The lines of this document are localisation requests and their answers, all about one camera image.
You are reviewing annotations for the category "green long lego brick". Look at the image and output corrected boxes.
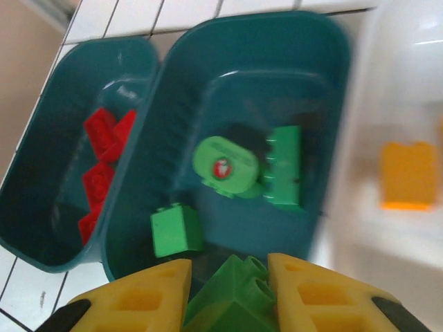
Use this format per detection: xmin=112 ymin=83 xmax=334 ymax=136
xmin=264 ymin=125 xmax=305 ymax=211

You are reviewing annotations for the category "yellow lego brick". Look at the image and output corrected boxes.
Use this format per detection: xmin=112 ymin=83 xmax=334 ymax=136
xmin=379 ymin=140 xmax=439 ymax=211

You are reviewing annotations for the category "red lego brick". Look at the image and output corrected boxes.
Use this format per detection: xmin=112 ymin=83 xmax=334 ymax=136
xmin=103 ymin=109 xmax=138 ymax=163
xmin=78 ymin=202 xmax=107 ymax=246
xmin=82 ymin=161 xmax=117 ymax=205
xmin=84 ymin=107 xmax=118 ymax=162

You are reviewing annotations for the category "teal plastic container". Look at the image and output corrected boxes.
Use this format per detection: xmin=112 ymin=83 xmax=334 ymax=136
xmin=102 ymin=10 xmax=354 ymax=283
xmin=0 ymin=36 xmax=163 ymax=274

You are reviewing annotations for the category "white plastic container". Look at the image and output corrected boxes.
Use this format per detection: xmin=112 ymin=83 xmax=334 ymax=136
xmin=311 ymin=0 xmax=443 ymax=281

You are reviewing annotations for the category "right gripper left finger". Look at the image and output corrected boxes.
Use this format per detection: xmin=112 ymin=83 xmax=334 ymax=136
xmin=36 ymin=259 xmax=193 ymax=332

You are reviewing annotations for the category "green oval lego with sticker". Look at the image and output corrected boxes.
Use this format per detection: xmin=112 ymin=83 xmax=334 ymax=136
xmin=192 ymin=136 xmax=266 ymax=199

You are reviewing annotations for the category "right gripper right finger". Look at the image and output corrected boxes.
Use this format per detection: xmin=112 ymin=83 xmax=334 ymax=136
xmin=268 ymin=252 xmax=433 ymax=332

